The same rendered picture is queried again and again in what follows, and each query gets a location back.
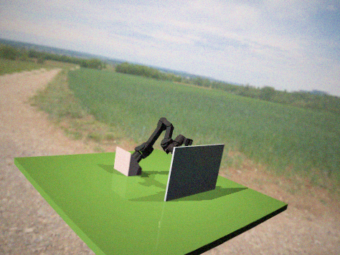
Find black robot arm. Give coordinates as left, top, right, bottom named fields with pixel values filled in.
left=132, top=117, right=185, bottom=163

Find grey wall panel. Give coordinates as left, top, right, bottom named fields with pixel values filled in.
left=164, top=144, right=225, bottom=201

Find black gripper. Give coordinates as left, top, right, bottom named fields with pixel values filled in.
left=183, top=138, right=193, bottom=146

